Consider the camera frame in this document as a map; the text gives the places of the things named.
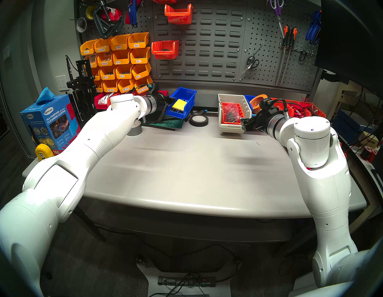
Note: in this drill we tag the red thread spool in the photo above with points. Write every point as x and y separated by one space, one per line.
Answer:
369 152

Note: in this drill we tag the blue cleaning cloths box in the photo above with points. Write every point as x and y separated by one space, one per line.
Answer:
54 118

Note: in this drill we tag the grey louvred wall panel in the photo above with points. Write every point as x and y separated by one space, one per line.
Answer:
209 45

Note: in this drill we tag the dark blue case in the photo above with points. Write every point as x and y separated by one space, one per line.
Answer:
348 121

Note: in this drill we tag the black tape roll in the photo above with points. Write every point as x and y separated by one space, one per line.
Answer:
193 122

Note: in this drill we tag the red white tape roll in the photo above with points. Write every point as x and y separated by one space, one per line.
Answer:
115 14

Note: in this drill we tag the small cardboard box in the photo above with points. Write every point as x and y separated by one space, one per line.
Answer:
371 140

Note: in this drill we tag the black permanent marker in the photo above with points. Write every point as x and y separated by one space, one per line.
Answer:
188 117

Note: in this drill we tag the black power strip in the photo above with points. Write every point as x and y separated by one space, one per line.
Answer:
176 281

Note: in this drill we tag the blue cloth in dispenser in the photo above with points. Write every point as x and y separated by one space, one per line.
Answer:
45 95

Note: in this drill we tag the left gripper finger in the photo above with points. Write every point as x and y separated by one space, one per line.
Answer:
172 101

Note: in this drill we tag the red tool white lettering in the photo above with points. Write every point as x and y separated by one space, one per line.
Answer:
300 110

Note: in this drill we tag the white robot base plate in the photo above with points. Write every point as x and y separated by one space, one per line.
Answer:
149 275

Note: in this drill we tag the black carabiner hook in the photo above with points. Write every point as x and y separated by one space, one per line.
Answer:
301 56

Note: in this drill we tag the yellow tape measure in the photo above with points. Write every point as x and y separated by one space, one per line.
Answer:
44 152

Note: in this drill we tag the blue spring clamps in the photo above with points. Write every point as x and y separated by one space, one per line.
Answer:
314 30

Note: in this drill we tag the silver tape roll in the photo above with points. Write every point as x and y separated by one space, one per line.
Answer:
77 25

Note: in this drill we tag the clear bag of parts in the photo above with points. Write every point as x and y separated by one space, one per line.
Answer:
103 98

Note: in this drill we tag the large grey pegboard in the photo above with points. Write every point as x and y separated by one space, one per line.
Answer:
269 69

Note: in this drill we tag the large beige storage bin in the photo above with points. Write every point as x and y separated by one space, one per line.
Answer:
221 127

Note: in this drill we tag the orange-red hanging bin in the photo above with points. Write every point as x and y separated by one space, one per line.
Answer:
165 49
178 14
164 1

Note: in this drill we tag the grey C-clamp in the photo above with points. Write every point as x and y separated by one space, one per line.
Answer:
103 28

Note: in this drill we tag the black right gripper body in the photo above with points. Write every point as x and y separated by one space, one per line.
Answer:
266 118

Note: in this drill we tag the green cutting mat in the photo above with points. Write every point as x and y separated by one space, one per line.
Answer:
176 123

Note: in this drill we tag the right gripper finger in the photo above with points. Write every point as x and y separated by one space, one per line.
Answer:
247 125

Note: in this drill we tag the black monitor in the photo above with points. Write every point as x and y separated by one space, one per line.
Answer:
353 39

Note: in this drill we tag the blue plastic storage bin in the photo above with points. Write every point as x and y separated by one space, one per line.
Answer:
248 100
187 92

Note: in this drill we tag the white glue bottle blue cap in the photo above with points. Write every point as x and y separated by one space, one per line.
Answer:
201 112

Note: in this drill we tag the white wall switch plate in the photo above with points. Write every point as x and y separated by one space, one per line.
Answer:
61 83

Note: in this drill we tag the blue red hand tool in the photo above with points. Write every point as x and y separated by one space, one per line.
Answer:
133 13

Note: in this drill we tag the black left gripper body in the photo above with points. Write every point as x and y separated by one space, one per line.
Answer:
161 101

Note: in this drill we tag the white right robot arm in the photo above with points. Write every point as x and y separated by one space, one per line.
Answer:
323 179

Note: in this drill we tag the black metal rod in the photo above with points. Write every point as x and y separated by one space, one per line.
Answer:
158 127

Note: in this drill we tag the grey duct tape roll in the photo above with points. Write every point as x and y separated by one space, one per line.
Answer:
134 130

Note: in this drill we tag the small grey pegboard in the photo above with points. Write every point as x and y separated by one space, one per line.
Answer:
148 18

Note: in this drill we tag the yellow labelled parts bin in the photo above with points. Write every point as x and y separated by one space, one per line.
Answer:
140 56
97 74
110 86
104 59
119 43
138 41
107 73
124 72
93 61
121 57
100 86
143 81
102 46
87 48
141 71
126 86

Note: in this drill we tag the orange masking tape roll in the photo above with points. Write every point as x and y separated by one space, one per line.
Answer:
255 103

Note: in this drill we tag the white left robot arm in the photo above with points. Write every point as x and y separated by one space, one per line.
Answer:
89 143

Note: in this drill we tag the yellow tape roll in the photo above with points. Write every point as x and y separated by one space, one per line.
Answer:
87 12

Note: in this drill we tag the black metal stand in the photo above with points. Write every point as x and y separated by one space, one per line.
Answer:
83 98

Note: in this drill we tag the clear bag of hardware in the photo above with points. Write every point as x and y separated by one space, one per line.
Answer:
232 112

